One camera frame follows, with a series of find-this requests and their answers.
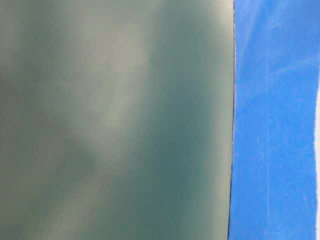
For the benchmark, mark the dark green backdrop panel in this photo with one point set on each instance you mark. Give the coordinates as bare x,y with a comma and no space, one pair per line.
115,119

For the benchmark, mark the blue table cloth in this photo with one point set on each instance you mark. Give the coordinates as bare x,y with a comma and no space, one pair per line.
275,180

